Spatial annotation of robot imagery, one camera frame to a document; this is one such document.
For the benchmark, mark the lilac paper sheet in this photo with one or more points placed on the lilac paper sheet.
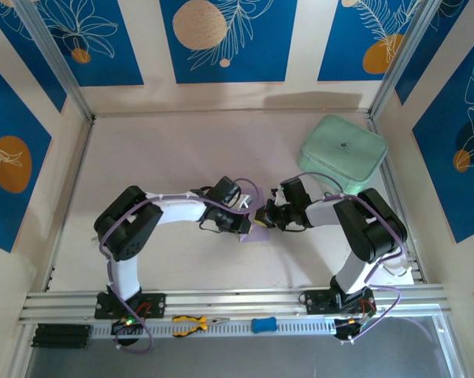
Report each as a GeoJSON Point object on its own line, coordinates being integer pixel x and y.
{"type": "Point", "coordinates": [260, 235]}

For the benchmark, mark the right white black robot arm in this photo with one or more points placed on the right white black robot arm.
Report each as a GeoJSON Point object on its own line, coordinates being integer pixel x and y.
{"type": "Point", "coordinates": [371, 228]}

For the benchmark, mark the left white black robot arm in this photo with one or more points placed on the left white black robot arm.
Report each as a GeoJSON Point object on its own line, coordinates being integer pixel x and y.
{"type": "Point", "coordinates": [127, 224]}

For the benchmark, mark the mint green zip case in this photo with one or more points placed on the mint green zip case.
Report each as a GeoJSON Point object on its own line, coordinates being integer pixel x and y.
{"type": "Point", "coordinates": [343, 138]}

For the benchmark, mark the blue bone-shaped foam block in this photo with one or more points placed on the blue bone-shaped foam block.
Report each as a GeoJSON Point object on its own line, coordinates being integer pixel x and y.
{"type": "Point", "coordinates": [264, 325]}

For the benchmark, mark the black ribbed box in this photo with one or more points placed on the black ribbed box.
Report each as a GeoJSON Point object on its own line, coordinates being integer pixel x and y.
{"type": "Point", "coordinates": [61, 336]}

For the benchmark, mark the aluminium mounting rail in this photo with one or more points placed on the aluminium mounting rail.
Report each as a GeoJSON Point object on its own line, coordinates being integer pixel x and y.
{"type": "Point", "coordinates": [237, 299]}

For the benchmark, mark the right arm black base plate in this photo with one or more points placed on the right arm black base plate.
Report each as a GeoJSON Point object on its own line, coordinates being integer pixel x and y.
{"type": "Point", "coordinates": [317, 302]}

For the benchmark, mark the aluminium side rail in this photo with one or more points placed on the aluminium side rail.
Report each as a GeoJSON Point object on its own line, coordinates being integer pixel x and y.
{"type": "Point", "coordinates": [78, 165]}
{"type": "Point", "coordinates": [392, 185]}

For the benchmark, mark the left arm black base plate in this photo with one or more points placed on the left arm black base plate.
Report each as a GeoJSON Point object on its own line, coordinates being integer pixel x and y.
{"type": "Point", "coordinates": [154, 305]}

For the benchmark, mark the blue floral wall poster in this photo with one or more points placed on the blue floral wall poster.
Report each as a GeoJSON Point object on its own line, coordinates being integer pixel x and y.
{"type": "Point", "coordinates": [426, 59]}
{"type": "Point", "coordinates": [260, 59]}
{"type": "Point", "coordinates": [115, 59]}
{"type": "Point", "coordinates": [24, 118]}
{"type": "Point", "coordinates": [24, 59]}
{"type": "Point", "coordinates": [438, 157]}
{"type": "Point", "coordinates": [339, 39]}

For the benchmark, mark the aluminium frame post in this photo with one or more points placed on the aluminium frame post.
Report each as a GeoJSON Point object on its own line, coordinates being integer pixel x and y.
{"type": "Point", "coordinates": [51, 47]}
{"type": "Point", "coordinates": [408, 47]}

